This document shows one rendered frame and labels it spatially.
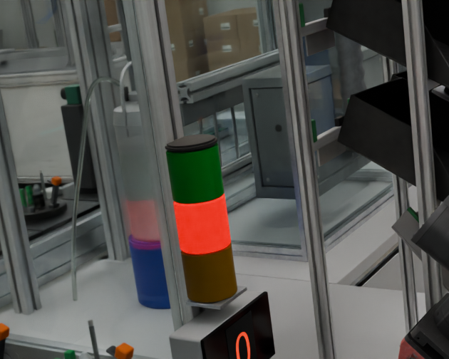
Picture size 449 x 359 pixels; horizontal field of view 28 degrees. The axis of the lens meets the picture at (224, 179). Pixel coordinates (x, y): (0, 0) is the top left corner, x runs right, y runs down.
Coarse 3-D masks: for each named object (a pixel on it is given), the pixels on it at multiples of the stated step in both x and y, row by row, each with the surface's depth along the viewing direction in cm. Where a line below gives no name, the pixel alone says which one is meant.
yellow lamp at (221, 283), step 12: (216, 252) 85; (228, 252) 86; (192, 264) 85; (204, 264) 85; (216, 264) 85; (228, 264) 86; (192, 276) 86; (204, 276) 85; (216, 276) 85; (228, 276) 86; (192, 288) 86; (204, 288) 85; (216, 288) 85; (228, 288) 86; (192, 300) 87; (204, 300) 86; (216, 300) 86
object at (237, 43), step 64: (192, 0) 206; (256, 0) 197; (320, 0) 208; (192, 64) 211; (256, 64) 202; (320, 64) 209; (192, 128) 216; (256, 128) 206; (320, 128) 210; (256, 192) 211; (320, 192) 211
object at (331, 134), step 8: (312, 24) 123; (320, 24) 125; (304, 32) 121; (312, 32) 123; (432, 80) 114; (432, 88) 115; (336, 128) 130; (320, 136) 127; (328, 136) 128; (336, 136) 130; (320, 144) 126
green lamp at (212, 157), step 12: (216, 144) 84; (168, 156) 83; (180, 156) 82; (192, 156) 82; (204, 156) 82; (216, 156) 84; (168, 168) 84; (180, 168) 83; (192, 168) 82; (204, 168) 83; (216, 168) 84; (180, 180) 83; (192, 180) 83; (204, 180) 83; (216, 180) 84; (180, 192) 84; (192, 192) 83; (204, 192) 83; (216, 192) 84
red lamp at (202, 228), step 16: (176, 208) 85; (192, 208) 83; (208, 208) 84; (224, 208) 85; (192, 224) 84; (208, 224) 84; (224, 224) 85; (192, 240) 84; (208, 240) 84; (224, 240) 85
